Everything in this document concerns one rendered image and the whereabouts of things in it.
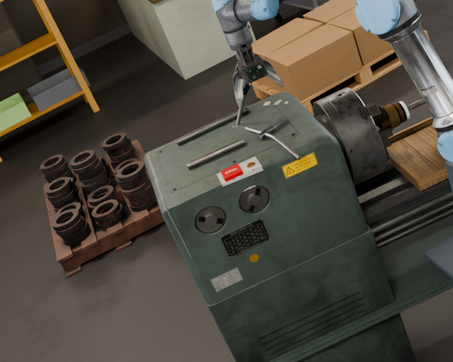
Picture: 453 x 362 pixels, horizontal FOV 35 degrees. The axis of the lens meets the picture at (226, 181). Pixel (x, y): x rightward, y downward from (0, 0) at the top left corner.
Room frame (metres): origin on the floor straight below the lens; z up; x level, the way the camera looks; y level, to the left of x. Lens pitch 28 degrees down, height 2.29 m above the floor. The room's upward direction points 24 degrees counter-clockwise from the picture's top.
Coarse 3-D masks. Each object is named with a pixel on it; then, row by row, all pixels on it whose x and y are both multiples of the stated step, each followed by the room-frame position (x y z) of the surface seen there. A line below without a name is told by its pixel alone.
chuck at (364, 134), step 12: (348, 96) 2.18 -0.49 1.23; (336, 108) 2.15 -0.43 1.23; (348, 108) 2.13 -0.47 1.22; (348, 120) 2.10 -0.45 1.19; (360, 120) 2.09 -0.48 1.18; (372, 120) 2.08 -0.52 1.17; (360, 132) 2.07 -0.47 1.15; (372, 132) 2.07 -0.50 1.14; (360, 144) 2.06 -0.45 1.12; (372, 144) 2.06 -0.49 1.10; (360, 156) 2.05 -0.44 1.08; (372, 156) 2.06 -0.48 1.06; (384, 156) 2.06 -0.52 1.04; (384, 168) 2.11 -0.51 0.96
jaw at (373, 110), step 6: (360, 108) 2.12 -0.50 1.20; (366, 108) 2.12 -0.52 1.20; (372, 108) 2.13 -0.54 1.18; (378, 108) 2.12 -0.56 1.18; (384, 108) 2.18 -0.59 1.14; (360, 114) 2.11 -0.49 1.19; (366, 114) 2.11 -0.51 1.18; (372, 114) 2.11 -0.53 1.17; (378, 114) 2.11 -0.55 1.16; (384, 114) 2.14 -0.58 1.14; (378, 120) 2.15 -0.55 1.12; (384, 120) 2.17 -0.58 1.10
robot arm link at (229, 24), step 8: (216, 0) 2.03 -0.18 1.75; (224, 0) 2.02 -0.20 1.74; (232, 0) 2.02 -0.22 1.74; (216, 8) 2.04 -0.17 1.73; (224, 8) 2.02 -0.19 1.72; (232, 8) 2.01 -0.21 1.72; (224, 16) 2.03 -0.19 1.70; (232, 16) 2.01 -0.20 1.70; (224, 24) 2.04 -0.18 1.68; (232, 24) 2.02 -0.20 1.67; (240, 24) 2.02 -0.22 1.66; (224, 32) 2.05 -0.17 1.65; (232, 32) 2.03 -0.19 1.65
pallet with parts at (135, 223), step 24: (120, 144) 4.76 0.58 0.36; (48, 168) 4.94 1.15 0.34; (72, 168) 4.58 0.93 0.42; (96, 168) 4.52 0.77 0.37; (120, 168) 4.66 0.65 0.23; (144, 168) 4.14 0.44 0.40; (48, 192) 4.52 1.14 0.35; (72, 192) 4.52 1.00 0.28; (96, 192) 4.44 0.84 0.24; (120, 192) 4.57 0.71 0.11; (144, 192) 4.09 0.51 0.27; (72, 216) 4.17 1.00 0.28; (96, 216) 4.10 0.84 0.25; (120, 216) 4.09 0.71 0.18; (144, 216) 4.02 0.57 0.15; (72, 240) 4.05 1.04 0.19; (96, 240) 3.99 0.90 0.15; (120, 240) 4.05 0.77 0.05; (72, 264) 4.01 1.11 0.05
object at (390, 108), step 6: (396, 102) 2.23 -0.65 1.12; (390, 108) 2.20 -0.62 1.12; (396, 108) 2.20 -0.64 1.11; (402, 108) 2.19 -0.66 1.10; (390, 114) 2.18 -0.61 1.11; (396, 114) 2.18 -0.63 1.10; (402, 114) 2.18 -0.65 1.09; (390, 120) 2.17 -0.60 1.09; (396, 120) 2.18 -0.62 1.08; (402, 120) 2.18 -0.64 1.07; (378, 126) 2.23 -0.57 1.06; (384, 126) 2.19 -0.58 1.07; (390, 126) 2.18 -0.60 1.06; (396, 126) 2.19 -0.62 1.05
